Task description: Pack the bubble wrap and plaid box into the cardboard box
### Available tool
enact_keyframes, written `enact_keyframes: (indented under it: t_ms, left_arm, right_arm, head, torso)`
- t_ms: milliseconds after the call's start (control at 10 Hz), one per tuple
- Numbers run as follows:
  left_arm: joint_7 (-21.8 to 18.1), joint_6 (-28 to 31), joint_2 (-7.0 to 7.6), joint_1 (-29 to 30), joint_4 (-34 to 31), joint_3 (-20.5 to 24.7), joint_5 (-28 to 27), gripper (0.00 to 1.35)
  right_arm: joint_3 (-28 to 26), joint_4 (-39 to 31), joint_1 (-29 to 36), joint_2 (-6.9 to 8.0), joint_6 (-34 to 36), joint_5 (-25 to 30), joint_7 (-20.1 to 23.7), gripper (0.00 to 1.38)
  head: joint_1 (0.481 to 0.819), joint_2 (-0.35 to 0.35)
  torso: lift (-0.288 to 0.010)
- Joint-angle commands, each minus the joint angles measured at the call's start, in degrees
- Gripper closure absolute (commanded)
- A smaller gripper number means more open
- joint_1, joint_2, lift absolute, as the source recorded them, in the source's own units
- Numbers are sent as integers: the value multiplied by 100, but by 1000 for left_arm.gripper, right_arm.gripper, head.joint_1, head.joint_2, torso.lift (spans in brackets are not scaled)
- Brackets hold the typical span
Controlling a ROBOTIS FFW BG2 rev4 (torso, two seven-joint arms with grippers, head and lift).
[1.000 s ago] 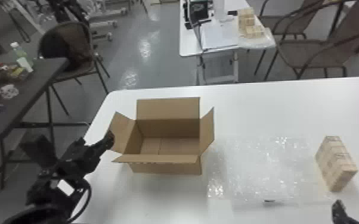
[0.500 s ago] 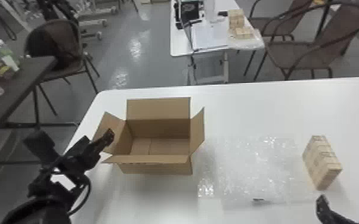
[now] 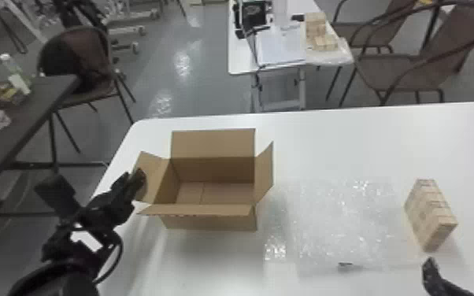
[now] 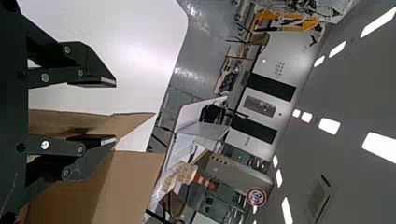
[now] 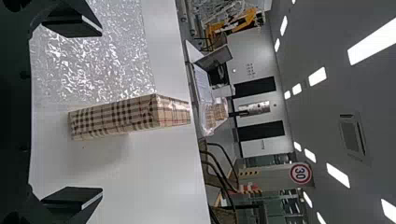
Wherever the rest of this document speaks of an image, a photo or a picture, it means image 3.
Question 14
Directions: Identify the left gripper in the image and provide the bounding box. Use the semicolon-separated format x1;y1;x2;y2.
83;167;148;228

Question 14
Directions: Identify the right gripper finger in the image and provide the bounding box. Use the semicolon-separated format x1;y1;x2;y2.
421;256;474;296

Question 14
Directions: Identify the wooden block stack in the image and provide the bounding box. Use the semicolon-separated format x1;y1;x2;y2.
403;178;460;253

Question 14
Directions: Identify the cardboard box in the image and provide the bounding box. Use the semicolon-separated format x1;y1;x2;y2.
131;128;275;232

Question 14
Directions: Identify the clear bubble wrap sheet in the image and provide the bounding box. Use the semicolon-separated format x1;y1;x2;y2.
261;176;425;276

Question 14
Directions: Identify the dark side table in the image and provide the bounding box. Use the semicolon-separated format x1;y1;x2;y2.
0;73;111;254

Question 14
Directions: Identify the brown chair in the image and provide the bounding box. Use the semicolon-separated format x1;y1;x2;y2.
337;1;474;108
324;0;428;102
36;25;137;155

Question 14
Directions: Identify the clear bottle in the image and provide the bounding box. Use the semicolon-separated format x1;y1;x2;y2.
0;52;32;96

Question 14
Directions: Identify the white side table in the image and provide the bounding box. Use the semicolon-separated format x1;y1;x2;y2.
227;0;355;114

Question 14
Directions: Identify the white paper sheet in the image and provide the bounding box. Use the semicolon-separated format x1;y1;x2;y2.
254;24;308;68

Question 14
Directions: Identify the black device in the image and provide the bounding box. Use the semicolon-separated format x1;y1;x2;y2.
232;0;273;41

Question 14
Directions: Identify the pile of wooden blocks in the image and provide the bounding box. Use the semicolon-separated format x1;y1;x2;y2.
304;10;341;53

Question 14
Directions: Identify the black cable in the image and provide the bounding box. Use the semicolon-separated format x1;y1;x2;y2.
92;229;124;287

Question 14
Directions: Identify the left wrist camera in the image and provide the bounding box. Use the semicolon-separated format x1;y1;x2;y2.
34;174;80;217

